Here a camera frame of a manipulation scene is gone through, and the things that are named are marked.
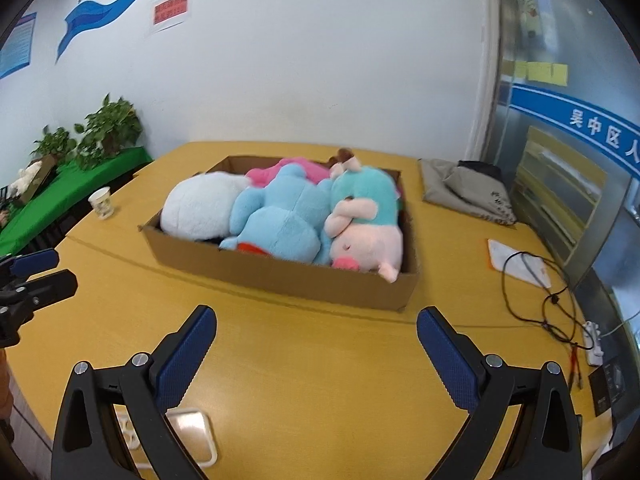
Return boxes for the pink plush bear toy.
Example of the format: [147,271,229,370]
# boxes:
[244,157,332,189]

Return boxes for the red notice sign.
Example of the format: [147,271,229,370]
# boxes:
[149,0,192,35]

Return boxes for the white power strip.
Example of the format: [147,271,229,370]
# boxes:
[582,320,606,366]

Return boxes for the blue wall poster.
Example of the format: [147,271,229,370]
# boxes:
[0,12,38,80]

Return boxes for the black cable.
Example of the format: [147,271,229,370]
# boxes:
[502,251,590,347]

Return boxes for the white fluffy toy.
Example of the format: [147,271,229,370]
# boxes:
[7,162,42,198]

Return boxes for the white plastic tray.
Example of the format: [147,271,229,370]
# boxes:
[165,409,219,465]

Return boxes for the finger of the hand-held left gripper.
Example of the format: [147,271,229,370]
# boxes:
[0,270,79,348]
[0,248,60,281]

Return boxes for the printed paper cup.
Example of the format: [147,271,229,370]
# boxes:
[88,186,115,219]

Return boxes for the pink pig plush teal body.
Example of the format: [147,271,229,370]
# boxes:
[322,149,405,283]

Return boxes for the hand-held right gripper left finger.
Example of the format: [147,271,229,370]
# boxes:
[50,304,218,480]

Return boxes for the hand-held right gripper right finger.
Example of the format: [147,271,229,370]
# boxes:
[416,306,586,480]

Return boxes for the light blue plush toy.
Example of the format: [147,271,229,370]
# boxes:
[219,164,333,263]

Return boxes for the blue door band sign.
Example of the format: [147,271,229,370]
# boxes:
[507,82,640,181]

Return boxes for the black cloth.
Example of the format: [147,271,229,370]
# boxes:
[457,160,503,182]

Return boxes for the row of yellow sticky notes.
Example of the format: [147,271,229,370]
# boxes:
[502,59,569,87]

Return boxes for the green table cloth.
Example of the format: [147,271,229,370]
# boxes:
[0,147,153,257]

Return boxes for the beige cloth bag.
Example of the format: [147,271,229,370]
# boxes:
[419,158,518,226]

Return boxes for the blue wave wall decal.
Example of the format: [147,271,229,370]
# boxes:
[56,0,281,63]

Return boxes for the white plush toy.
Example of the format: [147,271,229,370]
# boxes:
[161,171,251,241]

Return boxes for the white plug adapter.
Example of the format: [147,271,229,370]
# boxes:
[114,407,142,450]

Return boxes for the small cardboard box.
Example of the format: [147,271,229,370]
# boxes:
[17,156,57,206]

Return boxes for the glass door with metal frame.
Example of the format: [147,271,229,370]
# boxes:
[470,0,640,321]

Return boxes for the white paper pad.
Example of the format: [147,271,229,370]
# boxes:
[487,239,553,289]

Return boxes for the black flat device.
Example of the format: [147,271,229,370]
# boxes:
[589,362,626,417]

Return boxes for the large cardboard box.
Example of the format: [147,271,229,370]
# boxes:
[138,155,420,314]

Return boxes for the cartoon door poster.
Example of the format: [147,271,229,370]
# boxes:
[515,0,547,37]

